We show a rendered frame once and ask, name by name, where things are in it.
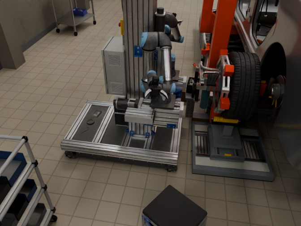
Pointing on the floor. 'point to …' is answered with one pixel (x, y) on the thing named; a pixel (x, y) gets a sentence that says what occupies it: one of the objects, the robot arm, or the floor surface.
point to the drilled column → (189, 108)
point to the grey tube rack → (22, 189)
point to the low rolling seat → (173, 210)
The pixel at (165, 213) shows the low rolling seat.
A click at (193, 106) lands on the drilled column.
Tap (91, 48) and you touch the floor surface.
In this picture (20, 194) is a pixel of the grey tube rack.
